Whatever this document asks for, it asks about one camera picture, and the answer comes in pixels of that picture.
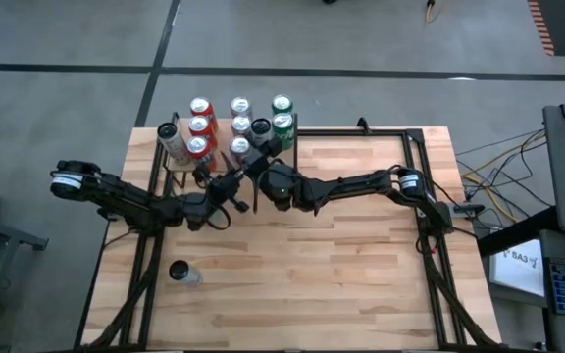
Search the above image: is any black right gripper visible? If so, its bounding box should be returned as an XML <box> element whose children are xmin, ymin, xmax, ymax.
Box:
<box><xmin>242</xmin><ymin>138</ymin><xmax>313</xmax><ymax>212</ymax></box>

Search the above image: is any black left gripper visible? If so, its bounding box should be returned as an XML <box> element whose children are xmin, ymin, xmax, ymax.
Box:
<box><xmin>192</xmin><ymin>150</ymin><xmax>251</xmax><ymax>217</ymax></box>

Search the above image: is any white Celsius Arctic Vibe can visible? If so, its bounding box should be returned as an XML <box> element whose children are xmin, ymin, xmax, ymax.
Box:
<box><xmin>250</xmin><ymin>117</ymin><xmax>275</xmax><ymax>148</ymax></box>
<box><xmin>168</xmin><ymin>260</ymin><xmax>204</xmax><ymax>288</ymax></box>

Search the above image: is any silver Diet Coke can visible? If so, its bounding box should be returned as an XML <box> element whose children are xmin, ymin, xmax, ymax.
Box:
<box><xmin>231</xmin><ymin>115</ymin><xmax>254</xmax><ymax>141</ymax></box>
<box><xmin>229</xmin><ymin>135</ymin><xmax>253</xmax><ymax>166</ymax></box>
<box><xmin>230</xmin><ymin>95</ymin><xmax>254</xmax><ymax>119</ymax></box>

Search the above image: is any green Sprite can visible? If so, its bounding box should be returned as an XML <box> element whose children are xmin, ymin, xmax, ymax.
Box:
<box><xmin>271</xmin><ymin>93</ymin><xmax>294</xmax><ymax>116</ymax></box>
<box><xmin>271</xmin><ymin>112</ymin><xmax>297</xmax><ymax>151</ymax></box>

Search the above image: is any red Fanta strawberry can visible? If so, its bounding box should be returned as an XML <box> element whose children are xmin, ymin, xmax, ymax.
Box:
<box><xmin>185</xmin><ymin>135</ymin><xmax>218</xmax><ymax>173</ymax></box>
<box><xmin>187</xmin><ymin>115</ymin><xmax>219</xmax><ymax>148</ymax></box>
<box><xmin>188</xmin><ymin>96</ymin><xmax>219</xmax><ymax>129</ymax></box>

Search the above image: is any white orange Celsius can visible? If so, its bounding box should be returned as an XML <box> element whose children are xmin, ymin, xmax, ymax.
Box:
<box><xmin>156</xmin><ymin>121</ymin><xmax>191</xmax><ymax>167</ymax></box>

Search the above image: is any black power brick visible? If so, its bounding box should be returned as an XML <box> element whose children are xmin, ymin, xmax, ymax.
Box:
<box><xmin>452</xmin><ymin>203</ymin><xmax>487</xmax><ymax>218</ymax></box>

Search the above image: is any black side desk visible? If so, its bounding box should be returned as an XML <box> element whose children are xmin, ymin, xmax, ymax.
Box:
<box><xmin>476</xmin><ymin>205</ymin><xmax>565</xmax><ymax>353</ymax></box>

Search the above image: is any white SA3 paper sheet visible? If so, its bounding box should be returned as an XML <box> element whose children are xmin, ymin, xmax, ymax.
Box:
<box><xmin>488</xmin><ymin>238</ymin><xmax>547</xmax><ymax>298</ymax></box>

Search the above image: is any wooden shelf black metal frame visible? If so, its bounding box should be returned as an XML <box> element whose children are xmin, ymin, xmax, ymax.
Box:
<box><xmin>162</xmin><ymin>111</ymin><xmax>300</xmax><ymax>192</ymax></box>

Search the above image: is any black aluminium table frame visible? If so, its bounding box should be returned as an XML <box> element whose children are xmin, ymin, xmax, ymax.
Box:
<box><xmin>74</xmin><ymin>111</ymin><xmax>502</xmax><ymax>352</ymax></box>

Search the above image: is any yellow hanging cord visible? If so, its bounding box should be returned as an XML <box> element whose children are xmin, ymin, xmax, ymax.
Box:
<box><xmin>425</xmin><ymin>0</ymin><xmax>449</xmax><ymax>25</ymax></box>

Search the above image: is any yellow floor cable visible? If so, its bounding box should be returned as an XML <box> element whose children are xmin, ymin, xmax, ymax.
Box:
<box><xmin>463</xmin><ymin>141</ymin><xmax>548</xmax><ymax>225</ymax></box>

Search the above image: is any black floor cable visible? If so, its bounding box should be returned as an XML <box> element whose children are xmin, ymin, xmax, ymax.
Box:
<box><xmin>453</xmin><ymin>127</ymin><xmax>558</xmax><ymax>210</ymax></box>

